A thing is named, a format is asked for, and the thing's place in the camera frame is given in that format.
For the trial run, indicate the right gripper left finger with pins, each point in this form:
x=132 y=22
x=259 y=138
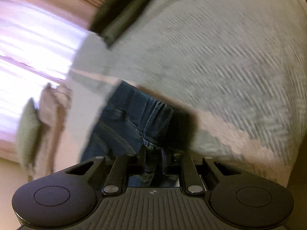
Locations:
x=130 y=170

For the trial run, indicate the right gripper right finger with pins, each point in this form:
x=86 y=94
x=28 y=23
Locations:
x=177 y=173

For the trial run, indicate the dark blue denim jeans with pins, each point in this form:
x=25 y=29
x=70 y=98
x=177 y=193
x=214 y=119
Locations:
x=133 y=122

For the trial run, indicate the folded beige blanket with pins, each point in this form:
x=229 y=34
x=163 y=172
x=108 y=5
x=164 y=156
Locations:
x=53 y=106

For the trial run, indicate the green checked pillow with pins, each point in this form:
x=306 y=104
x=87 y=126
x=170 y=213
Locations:
x=27 y=136

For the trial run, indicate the pink grey bedspread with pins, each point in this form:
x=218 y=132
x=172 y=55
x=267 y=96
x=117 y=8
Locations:
x=238 y=65

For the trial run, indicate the pink sheer curtain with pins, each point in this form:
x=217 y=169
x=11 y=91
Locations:
x=38 y=41

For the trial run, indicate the folded black grey clothes stack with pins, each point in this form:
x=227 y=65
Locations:
x=114 y=17

